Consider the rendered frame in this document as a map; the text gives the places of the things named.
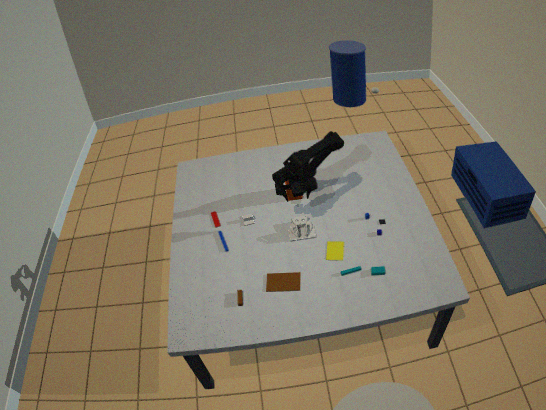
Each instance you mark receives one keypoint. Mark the teal rectangular block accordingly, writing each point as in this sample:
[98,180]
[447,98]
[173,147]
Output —
[378,271]

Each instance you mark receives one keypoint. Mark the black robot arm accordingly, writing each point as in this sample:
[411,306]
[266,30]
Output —
[301,165]

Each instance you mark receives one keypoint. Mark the yellow square plate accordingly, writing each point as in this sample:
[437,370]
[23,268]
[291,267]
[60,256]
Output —
[334,250]

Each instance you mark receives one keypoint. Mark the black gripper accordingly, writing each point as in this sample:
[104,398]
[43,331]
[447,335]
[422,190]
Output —
[311,184]

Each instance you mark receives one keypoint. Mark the teal flat bar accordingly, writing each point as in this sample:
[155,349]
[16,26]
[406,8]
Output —
[349,271]

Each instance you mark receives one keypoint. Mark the red flat bar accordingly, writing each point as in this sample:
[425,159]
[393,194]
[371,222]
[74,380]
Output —
[215,219]

